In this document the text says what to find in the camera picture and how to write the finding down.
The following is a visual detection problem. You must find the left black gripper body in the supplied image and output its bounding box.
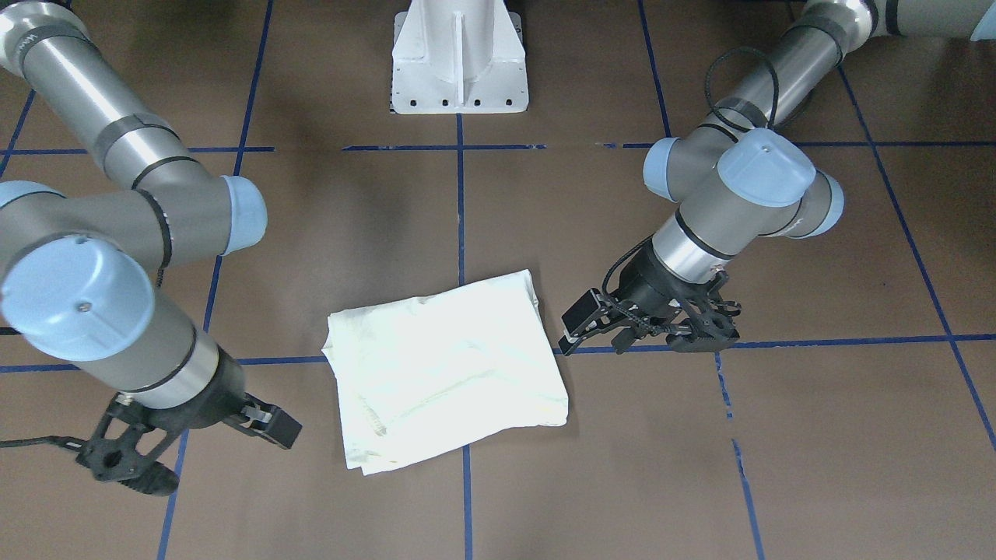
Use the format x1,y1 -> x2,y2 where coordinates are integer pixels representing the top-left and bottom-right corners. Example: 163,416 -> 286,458
603,237 -> 724,351

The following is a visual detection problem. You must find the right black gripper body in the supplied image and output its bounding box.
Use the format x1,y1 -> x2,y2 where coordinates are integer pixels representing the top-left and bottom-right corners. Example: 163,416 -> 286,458
147,348 -> 248,432

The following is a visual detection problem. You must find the cream long-sleeve printed shirt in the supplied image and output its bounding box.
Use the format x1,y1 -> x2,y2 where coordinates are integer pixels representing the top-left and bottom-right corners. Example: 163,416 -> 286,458
321,269 -> 569,475

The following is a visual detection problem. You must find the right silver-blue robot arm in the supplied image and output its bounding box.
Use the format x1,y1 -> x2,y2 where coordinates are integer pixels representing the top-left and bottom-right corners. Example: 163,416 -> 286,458
2,1 -> 301,449

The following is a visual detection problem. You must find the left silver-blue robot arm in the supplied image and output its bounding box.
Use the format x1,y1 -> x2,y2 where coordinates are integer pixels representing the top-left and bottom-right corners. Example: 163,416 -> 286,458
559,1 -> 994,355

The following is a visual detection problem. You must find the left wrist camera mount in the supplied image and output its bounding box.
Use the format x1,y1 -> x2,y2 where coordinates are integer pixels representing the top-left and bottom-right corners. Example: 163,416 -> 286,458
665,269 -> 742,353

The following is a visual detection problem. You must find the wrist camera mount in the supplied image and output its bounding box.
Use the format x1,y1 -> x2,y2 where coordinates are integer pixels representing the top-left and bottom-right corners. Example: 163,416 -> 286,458
665,269 -> 742,353
75,393 -> 184,496

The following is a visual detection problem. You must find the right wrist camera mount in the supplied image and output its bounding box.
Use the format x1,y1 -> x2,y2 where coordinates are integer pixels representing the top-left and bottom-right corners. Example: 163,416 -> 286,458
75,393 -> 184,496

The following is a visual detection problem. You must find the white pedestal column with base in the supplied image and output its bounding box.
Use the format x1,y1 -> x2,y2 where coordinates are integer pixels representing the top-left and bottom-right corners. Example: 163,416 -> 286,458
389,1 -> 530,116

